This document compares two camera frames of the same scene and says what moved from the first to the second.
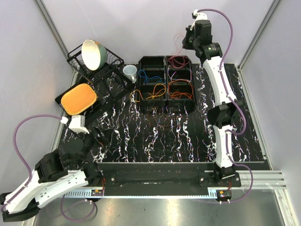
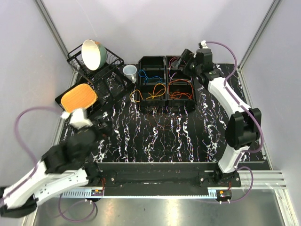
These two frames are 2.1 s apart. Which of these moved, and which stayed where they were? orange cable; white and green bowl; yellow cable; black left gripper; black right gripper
Moved: black right gripper; black left gripper
Stayed: yellow cable; white and green bowl; orange cable
